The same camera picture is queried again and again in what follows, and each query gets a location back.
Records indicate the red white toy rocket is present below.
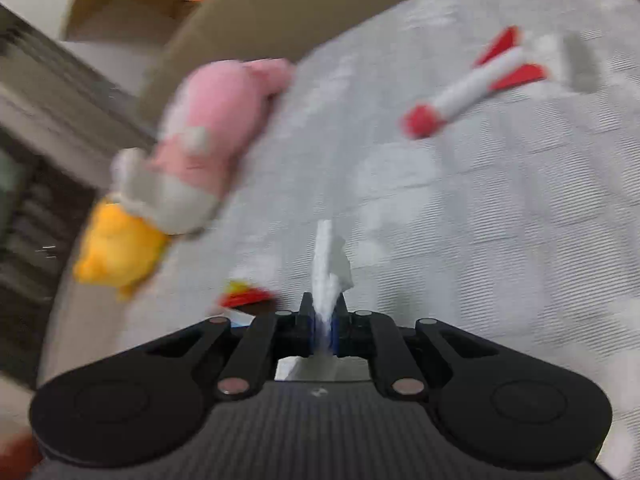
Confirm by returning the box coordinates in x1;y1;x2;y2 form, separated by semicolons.
402;26;548;139

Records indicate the grey quilted mattress cover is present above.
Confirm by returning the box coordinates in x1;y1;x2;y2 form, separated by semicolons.
38;0;640;478

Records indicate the white paper towel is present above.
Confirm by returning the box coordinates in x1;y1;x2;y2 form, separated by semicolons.
276;220;370;382

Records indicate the yellow plush toy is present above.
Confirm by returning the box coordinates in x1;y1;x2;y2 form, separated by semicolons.
73;197;171;301

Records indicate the beige headboard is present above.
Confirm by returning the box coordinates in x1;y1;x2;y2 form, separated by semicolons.
62;0;404;127

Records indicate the pink white plush toy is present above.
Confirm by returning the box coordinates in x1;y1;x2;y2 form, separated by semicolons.
111;58;294;235

